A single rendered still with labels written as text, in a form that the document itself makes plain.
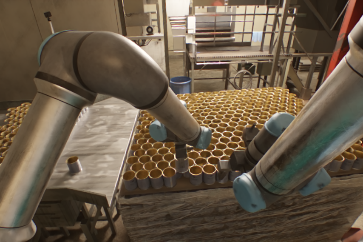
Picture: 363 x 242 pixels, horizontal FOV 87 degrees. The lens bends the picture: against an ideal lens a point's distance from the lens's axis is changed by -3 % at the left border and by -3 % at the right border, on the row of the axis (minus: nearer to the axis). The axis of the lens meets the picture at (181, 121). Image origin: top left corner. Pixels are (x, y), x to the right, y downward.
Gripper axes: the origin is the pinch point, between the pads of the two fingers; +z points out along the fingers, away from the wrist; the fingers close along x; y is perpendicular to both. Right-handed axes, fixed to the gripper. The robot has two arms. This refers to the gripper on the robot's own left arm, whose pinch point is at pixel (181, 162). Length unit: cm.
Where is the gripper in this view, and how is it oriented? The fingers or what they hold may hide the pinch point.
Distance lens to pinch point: 96.4
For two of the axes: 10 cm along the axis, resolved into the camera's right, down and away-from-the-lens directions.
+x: -0.5, -4.9, 8.7
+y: 10.0, -0.8, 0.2
